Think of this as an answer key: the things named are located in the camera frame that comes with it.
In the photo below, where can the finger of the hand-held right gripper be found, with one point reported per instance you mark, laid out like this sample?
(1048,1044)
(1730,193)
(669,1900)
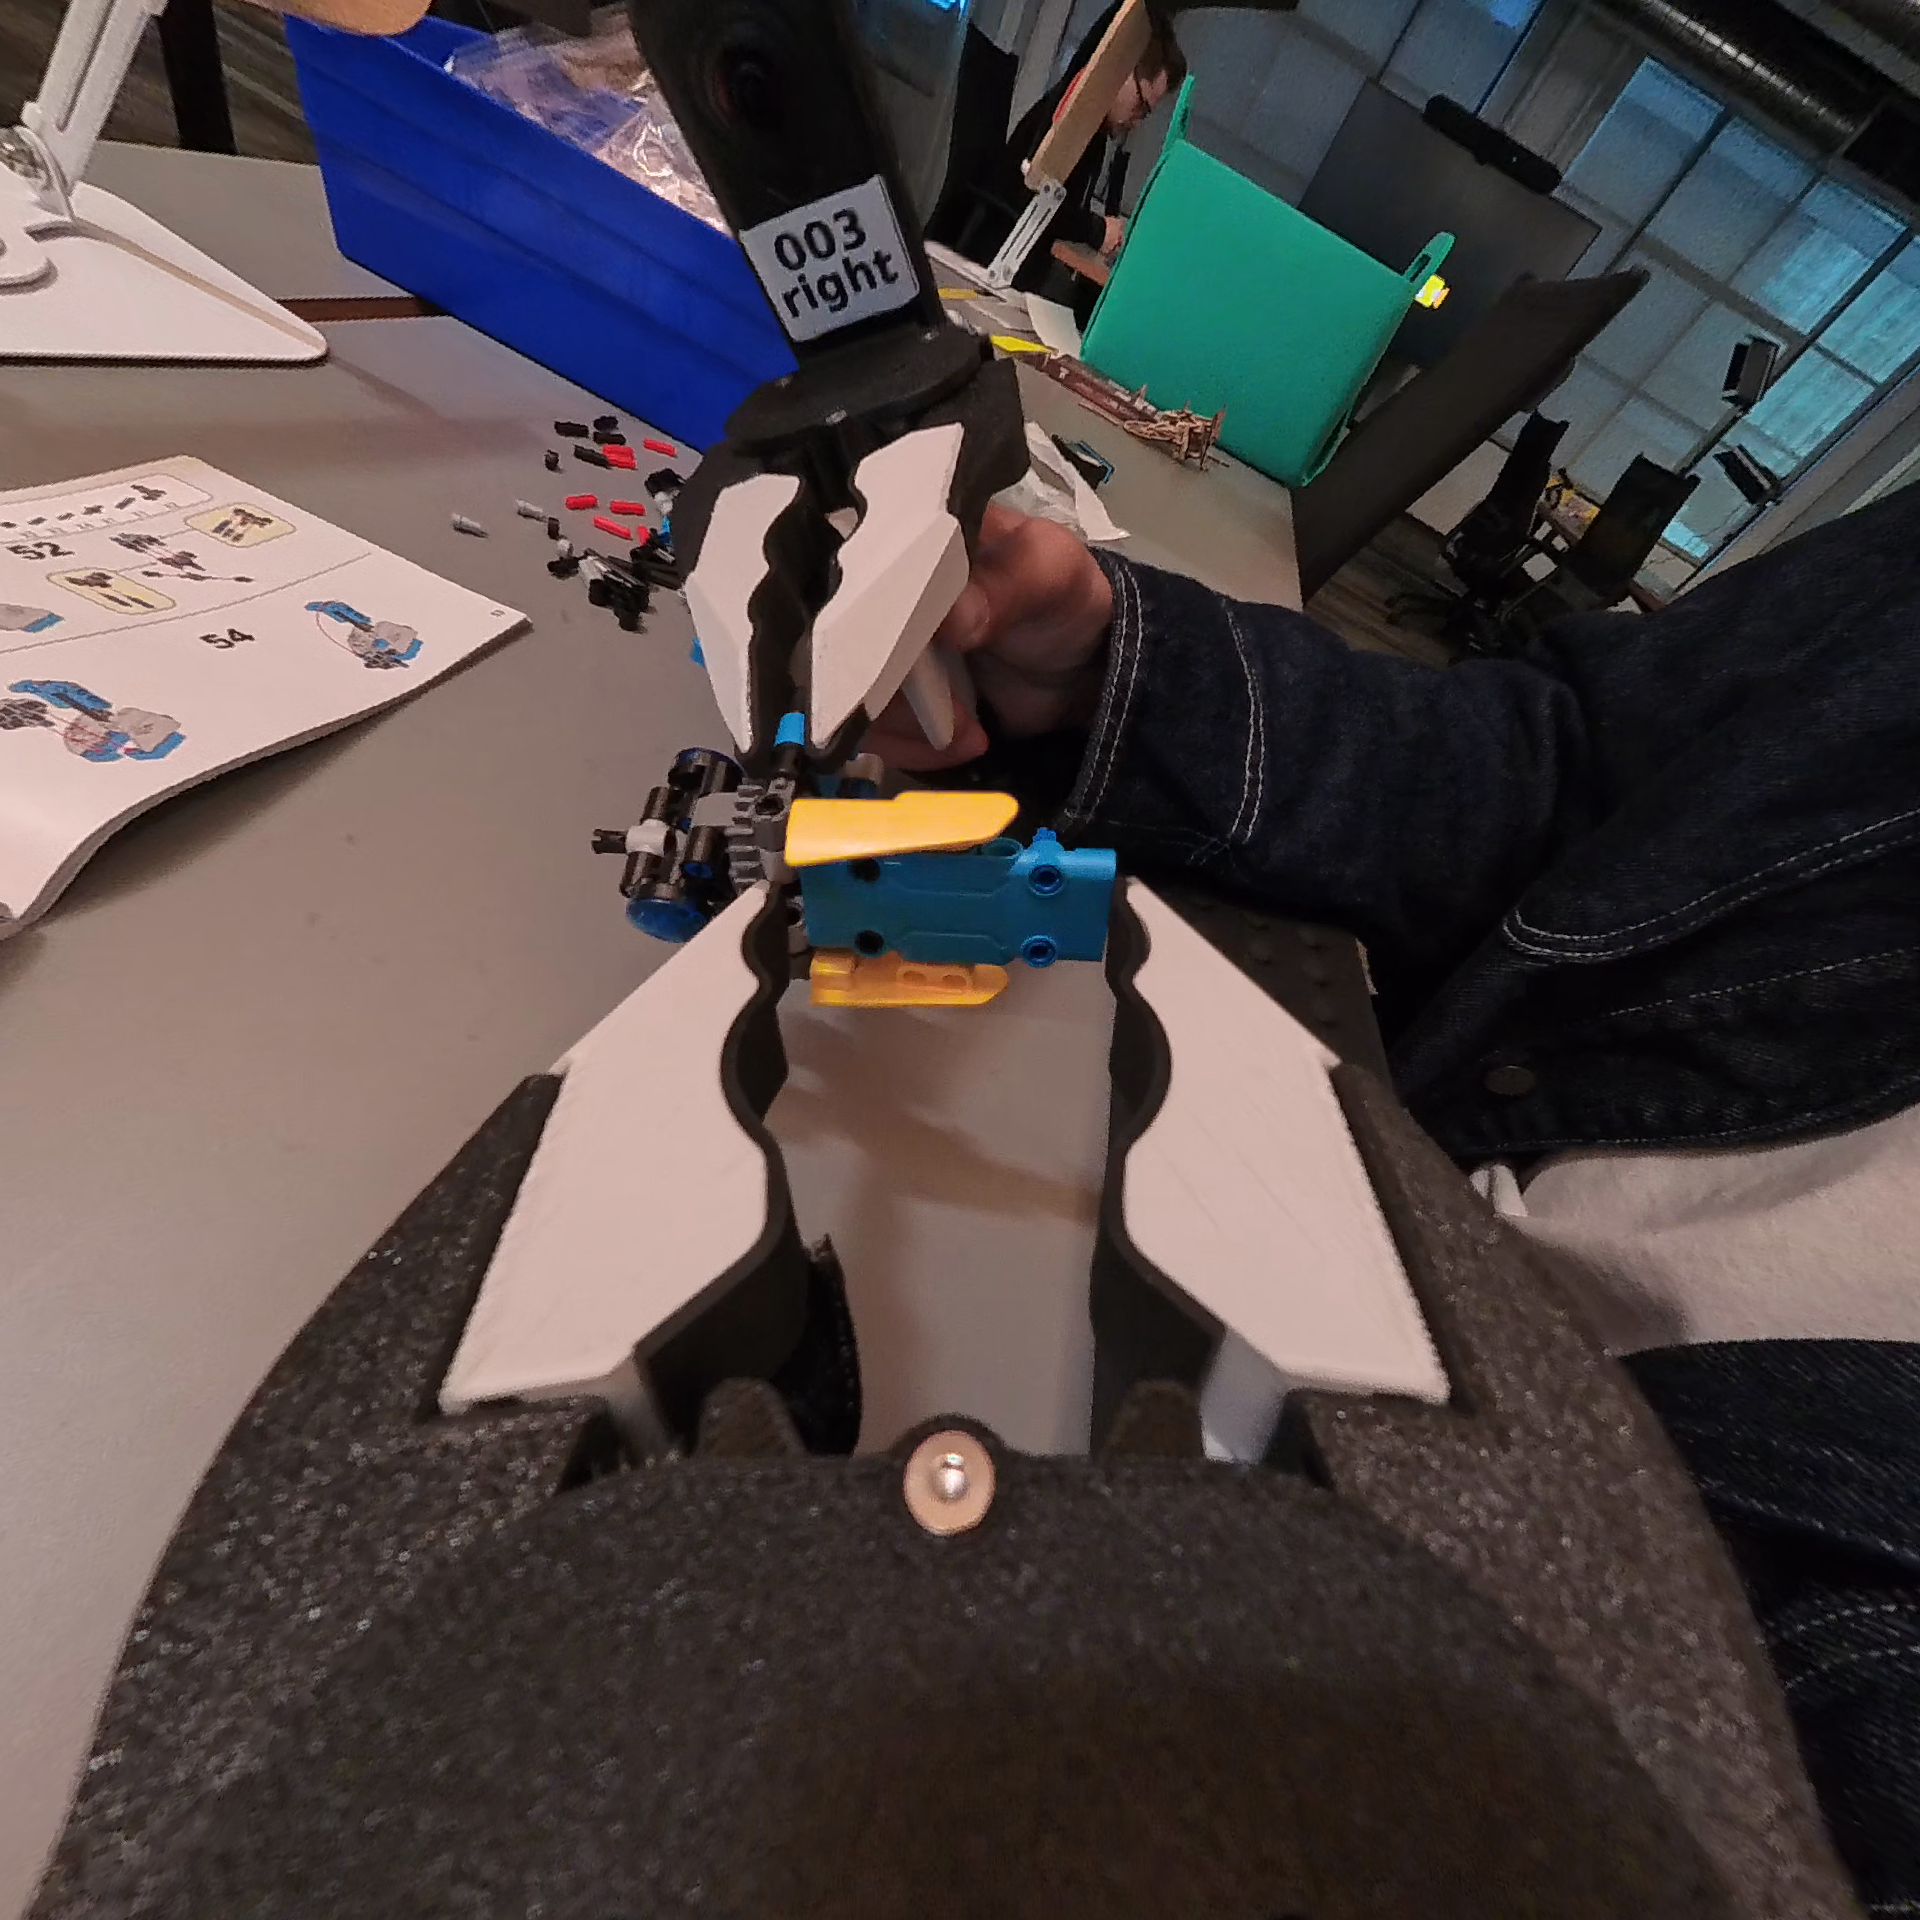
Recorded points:
(730,617)
(895,573)

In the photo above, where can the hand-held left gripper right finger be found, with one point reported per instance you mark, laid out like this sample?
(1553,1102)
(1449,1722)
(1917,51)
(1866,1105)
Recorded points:
(1276,1202)

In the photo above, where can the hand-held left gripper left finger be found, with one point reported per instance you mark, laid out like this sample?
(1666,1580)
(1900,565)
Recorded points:
(601,1202)

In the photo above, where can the black gear brick assembly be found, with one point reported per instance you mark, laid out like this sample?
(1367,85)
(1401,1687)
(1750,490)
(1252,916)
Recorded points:
(692,843)

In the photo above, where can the blue yellow brick assembly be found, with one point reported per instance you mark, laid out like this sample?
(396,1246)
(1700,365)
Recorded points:
(948,885)

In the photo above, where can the person's right forearm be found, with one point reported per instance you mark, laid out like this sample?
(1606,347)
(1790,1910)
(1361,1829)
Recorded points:
(1352,750)

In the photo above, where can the grey desk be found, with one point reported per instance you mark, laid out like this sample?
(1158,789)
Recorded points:
(301,1053)

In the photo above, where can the person's right hand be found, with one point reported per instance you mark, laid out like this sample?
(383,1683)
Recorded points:
(1020,631)

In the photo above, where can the pile of small brick parts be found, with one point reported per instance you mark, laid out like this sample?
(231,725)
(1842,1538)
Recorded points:
(601,510)

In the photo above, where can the white paper bag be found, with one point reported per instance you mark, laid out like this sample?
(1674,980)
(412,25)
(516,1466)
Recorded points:
(1065,487)

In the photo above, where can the wooden lattice model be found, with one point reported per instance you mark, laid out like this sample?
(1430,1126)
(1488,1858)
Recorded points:
(1135,406)

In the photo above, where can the blue plastic bin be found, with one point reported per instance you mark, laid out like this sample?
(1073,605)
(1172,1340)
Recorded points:
(510,241)

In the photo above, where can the bags of brick parts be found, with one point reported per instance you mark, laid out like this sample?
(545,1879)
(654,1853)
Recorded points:
(586,92)

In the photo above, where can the person's white shirt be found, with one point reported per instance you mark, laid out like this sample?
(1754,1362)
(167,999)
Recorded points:
(1711,1230)

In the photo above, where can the green box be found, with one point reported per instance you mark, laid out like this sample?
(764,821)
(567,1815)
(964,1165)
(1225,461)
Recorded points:
(1276,301)

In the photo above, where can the building instruction booklet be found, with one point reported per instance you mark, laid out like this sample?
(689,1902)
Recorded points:
(182,661)

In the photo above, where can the black board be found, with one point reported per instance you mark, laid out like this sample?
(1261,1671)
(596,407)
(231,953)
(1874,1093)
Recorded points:
(1470,421)

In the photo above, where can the person's denim jacket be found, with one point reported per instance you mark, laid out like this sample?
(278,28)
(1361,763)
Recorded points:
(1740,781)

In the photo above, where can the white display stand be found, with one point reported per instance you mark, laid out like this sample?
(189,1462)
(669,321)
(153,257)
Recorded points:
(121,287)

